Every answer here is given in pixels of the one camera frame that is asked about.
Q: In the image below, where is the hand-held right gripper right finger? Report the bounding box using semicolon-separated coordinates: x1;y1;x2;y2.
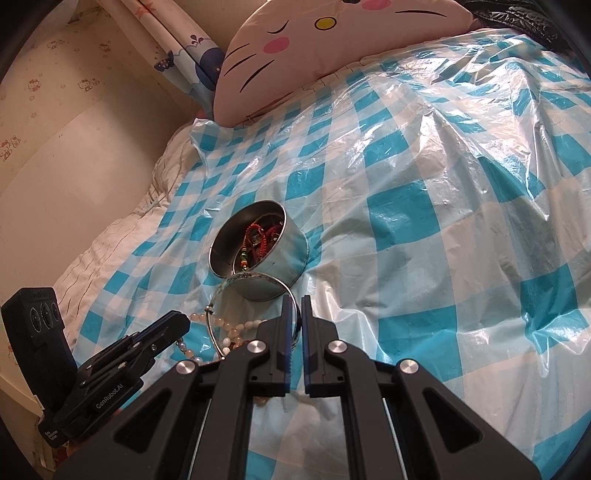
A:
301;295;541;480

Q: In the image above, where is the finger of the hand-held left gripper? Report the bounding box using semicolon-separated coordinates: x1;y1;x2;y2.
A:
81;329;188;393
76;311;191;377

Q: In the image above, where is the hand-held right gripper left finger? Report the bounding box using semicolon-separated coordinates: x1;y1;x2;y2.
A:
54;295;301;480

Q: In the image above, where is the round metal tin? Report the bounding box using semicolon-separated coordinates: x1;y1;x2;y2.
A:
209;200;309;298

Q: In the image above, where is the white pearl bracelet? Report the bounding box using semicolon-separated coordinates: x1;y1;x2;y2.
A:
178;311;278;370

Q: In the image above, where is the silver bangle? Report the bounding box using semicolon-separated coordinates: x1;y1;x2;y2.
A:
209;271;303;361

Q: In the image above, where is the red bead bracelet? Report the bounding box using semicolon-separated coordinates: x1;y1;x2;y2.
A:
233;216;283;271

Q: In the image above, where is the white quilt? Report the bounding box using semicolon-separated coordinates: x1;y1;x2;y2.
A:
54;122;218;324

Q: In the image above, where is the blue checked plastic sheet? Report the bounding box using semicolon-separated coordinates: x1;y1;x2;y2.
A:
76;21;591;480

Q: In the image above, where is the cartoon print curtain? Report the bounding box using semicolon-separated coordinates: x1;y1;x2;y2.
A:
122;0;227;118

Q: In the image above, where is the pink cat face pillow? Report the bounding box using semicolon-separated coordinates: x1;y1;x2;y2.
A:
212;0;474;127

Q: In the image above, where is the black puffer jacket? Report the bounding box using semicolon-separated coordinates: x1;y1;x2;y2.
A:
462;0;580;52

